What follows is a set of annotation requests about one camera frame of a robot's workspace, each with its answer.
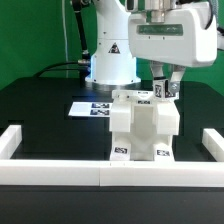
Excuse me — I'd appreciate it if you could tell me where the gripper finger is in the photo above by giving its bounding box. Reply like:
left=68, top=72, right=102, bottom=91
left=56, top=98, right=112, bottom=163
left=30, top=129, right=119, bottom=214
left=168, top=65, right=186, bottom=97
left=150, top=61, right=164, bottom=80

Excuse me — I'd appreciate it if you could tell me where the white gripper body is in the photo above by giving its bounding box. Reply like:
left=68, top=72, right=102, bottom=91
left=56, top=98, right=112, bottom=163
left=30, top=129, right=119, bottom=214
left=128, top=4, right=217, bottom=67

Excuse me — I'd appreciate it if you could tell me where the white chair back part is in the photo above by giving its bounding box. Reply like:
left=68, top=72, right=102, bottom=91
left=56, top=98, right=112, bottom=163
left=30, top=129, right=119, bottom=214
left=109, top=90, right=180, bottom=138

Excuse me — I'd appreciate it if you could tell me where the white chair seat part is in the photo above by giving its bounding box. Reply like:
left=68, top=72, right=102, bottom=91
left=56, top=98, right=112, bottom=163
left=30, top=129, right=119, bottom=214
left=131, top=105, right=155, bottom=160

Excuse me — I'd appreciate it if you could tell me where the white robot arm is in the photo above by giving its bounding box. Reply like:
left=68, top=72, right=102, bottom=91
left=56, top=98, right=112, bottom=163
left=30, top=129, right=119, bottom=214
left=71, top=0, right=224, bottom=99

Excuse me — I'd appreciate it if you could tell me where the white base tag sheet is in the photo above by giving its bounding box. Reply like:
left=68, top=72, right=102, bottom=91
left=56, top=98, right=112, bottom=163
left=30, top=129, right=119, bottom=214
left=69, top=102, right=112, bottom=117

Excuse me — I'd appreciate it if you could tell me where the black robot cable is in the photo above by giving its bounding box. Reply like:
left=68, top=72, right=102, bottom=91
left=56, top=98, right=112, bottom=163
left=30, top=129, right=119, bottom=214
left=32, top=9, right=92, bottom=78

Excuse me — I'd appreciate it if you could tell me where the white obstacle fence wall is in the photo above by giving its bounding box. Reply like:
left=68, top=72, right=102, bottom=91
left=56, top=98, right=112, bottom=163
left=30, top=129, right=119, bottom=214
left=0, top=125, right=224, bottom=187

